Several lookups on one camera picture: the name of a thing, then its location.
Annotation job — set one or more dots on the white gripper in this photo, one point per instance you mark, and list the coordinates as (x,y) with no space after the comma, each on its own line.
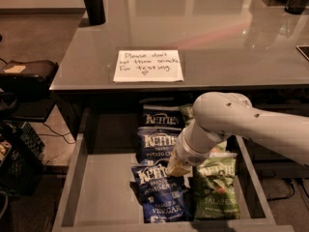
(189,155)

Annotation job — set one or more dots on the blue kettle chip bag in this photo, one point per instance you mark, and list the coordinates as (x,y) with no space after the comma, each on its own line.
(156,143)
(161,195)

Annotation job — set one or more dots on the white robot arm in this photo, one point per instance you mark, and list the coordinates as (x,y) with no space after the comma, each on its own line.
(217,116)

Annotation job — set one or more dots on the front green jalapeno chip bag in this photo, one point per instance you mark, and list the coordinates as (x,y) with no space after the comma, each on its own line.
(214,195)

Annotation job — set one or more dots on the middle green Kettle chip bag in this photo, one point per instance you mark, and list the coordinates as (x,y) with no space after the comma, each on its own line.
(219,148)

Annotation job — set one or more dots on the green kettle chip bag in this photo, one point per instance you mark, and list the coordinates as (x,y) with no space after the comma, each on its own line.
(219,148)
(187,113)

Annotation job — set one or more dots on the back dark Kettle chip bag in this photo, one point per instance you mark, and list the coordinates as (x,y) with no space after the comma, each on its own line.
(162,116)

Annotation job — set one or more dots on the back green Kettle chip bag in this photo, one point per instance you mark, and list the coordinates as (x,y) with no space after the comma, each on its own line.
(187,113)

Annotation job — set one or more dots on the grey open top drawer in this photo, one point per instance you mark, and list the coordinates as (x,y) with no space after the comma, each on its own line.
(100,195)

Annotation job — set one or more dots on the dark tablet on counter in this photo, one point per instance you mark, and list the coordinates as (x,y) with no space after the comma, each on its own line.
(304,50)

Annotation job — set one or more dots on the black cylinder on counter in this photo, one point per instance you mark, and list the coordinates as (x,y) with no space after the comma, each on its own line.
(95,11)

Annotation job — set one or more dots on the dark lower shelf unit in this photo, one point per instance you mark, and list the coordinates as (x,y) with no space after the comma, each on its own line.
(266,162)

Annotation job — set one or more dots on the white handwritten paper note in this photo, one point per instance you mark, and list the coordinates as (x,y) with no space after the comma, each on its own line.
(148,66)

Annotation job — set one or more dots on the black plastic crate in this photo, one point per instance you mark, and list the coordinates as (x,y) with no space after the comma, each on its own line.
(20,157)

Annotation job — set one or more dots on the black chair with note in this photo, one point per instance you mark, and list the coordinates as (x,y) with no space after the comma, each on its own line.
(25,94)

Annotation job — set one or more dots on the black mesh cup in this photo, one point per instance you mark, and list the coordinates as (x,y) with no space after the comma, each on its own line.
(296,7)

